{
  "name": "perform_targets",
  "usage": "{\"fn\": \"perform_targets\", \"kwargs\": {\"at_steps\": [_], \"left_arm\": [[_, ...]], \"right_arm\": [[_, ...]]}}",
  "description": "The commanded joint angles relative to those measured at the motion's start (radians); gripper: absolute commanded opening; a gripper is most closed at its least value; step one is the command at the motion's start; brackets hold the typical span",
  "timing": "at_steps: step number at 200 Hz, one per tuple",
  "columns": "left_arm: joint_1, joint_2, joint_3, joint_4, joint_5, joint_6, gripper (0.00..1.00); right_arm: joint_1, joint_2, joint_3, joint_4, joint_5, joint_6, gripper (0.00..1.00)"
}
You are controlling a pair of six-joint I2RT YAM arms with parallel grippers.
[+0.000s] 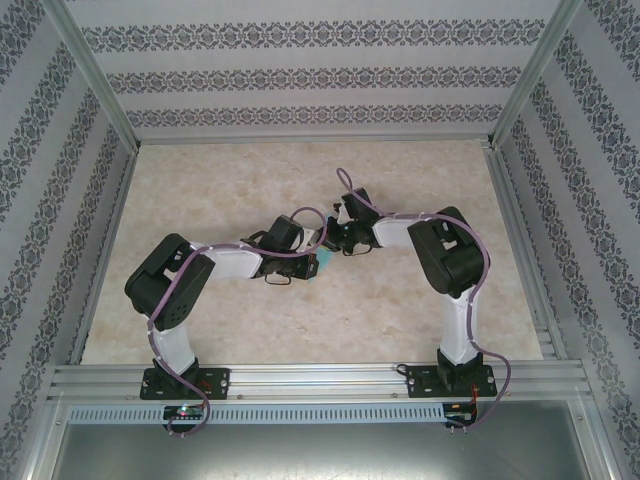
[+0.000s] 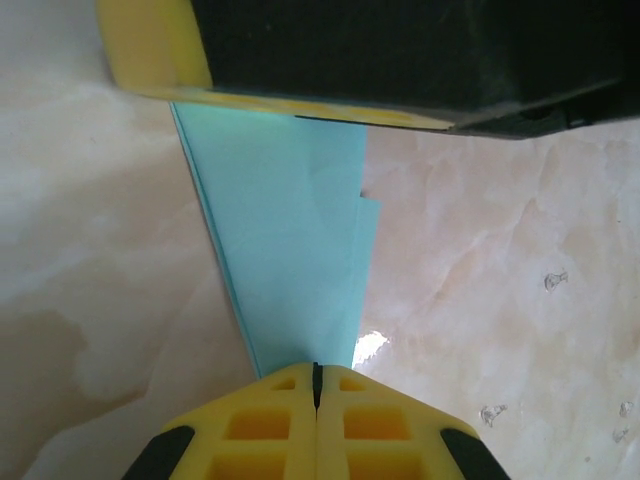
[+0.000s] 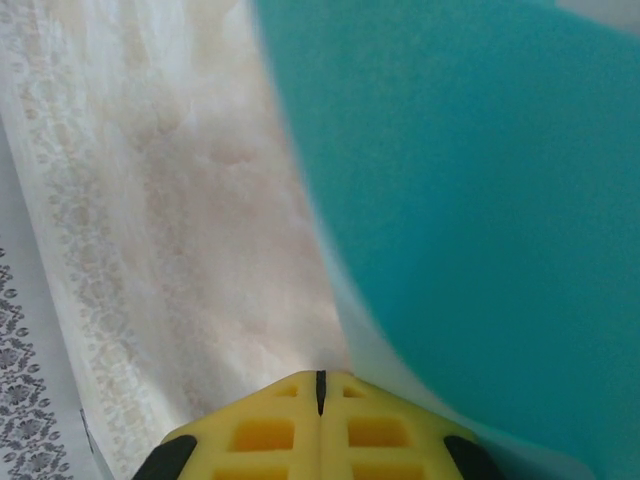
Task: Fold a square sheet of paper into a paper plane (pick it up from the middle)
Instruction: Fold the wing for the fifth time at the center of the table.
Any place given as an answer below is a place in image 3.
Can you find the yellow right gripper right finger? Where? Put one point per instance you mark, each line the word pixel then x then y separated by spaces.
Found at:
pixel 380 440

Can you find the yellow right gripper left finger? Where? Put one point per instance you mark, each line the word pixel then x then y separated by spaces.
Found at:
pixel 260 440

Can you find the light blue paper sheet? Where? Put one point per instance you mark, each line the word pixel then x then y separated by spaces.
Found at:
pixel 450 200

